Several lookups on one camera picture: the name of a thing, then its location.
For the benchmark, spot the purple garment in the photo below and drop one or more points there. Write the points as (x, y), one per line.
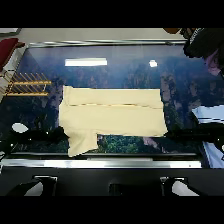
(213, 65)

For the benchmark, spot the light blue garment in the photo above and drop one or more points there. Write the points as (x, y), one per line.
(211, 115)

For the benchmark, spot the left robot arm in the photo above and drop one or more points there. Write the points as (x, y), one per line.
(36, 135)

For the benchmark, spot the red garment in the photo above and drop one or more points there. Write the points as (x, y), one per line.
(8, 48)

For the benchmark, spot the black garment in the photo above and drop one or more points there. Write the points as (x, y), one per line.
(203, 41)

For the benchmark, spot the cream garment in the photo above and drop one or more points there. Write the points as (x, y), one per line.
(113, 113)

